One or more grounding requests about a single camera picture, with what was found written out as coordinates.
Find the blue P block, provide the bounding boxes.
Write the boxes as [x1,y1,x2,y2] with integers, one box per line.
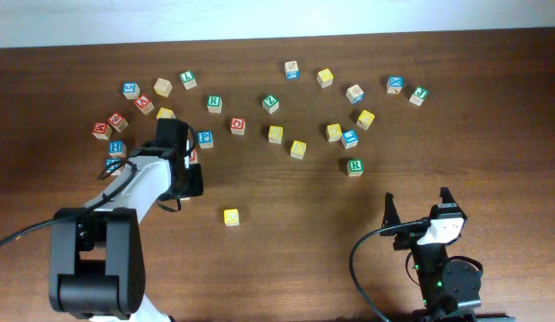
[198,131,214,149]

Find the yellow C block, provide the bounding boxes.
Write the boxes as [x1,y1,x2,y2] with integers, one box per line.
[223,208,240,226]

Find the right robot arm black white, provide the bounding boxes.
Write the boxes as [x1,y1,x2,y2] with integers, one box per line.
[381,187,515,321]

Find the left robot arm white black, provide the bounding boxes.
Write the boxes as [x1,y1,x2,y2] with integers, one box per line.
[48,118,203,321]

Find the red A block lower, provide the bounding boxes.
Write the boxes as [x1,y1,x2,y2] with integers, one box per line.
[189,150,199,165]

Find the red a block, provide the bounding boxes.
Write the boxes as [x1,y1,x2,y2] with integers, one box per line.
[134,94,155,114]
[189,150,199,165]

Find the green R block lower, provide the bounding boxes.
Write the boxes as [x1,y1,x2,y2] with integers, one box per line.
[346,159,364,177]

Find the green r block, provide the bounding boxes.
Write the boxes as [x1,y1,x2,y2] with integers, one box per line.
[207,96,223,114]
[346,159,364,177]

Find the red O block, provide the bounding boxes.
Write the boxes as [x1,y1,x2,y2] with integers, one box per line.
[230,117,245,136]

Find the yellow block near A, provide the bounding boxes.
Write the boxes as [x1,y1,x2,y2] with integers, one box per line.
[156,107,176,119]

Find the blue H block upper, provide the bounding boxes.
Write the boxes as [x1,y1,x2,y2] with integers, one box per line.
[108,141,126,158]

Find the blue h block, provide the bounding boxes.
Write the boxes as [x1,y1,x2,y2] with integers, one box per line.
[105,158,124,176]
[108,141,126,158]

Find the green R block upper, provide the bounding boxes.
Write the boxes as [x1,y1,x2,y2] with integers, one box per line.
[207,96,223,114]

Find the blue H block lower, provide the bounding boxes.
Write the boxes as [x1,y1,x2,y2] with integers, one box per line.
[105,158,124,176]

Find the blue block right centre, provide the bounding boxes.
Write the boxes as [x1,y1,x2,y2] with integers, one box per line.
[341,130,359,149]

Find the red A block upper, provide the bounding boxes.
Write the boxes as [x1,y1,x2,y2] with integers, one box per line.
[134,94,155,114]

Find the red 6 block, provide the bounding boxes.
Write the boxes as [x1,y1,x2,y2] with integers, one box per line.
[107,113,128,132]

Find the plain wood yellow block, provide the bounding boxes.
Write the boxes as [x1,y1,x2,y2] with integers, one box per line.
[153,78,173,97]

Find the yellow block beside blue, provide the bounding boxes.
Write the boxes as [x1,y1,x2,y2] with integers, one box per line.
[326,123,342,142]

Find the green L block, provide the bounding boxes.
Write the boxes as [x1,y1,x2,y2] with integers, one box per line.
[179,71,197,89]

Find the green J block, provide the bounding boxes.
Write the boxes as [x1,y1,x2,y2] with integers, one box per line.
[409,87,430,106]

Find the red M block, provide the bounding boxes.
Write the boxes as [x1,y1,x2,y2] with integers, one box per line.
[91,122,112,140]

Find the yellow block centre right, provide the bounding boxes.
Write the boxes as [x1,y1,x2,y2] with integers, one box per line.
[290,140,307,159]

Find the green Z block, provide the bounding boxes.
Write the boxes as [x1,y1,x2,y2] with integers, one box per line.
[262,95,279,114]

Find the blue block top left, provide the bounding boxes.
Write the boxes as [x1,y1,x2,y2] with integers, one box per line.
[122,82,141,100]

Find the blue X block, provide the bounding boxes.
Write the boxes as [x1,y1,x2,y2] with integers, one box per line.
[386,75,404,95]

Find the wood block orange picture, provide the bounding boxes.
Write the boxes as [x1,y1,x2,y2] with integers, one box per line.
[346,84,364,104]

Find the wood block blue side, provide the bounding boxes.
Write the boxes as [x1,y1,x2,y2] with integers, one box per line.
[285,61,299,80]

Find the yellow block top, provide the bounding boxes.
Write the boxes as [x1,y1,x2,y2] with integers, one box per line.
[317,68,334,88]

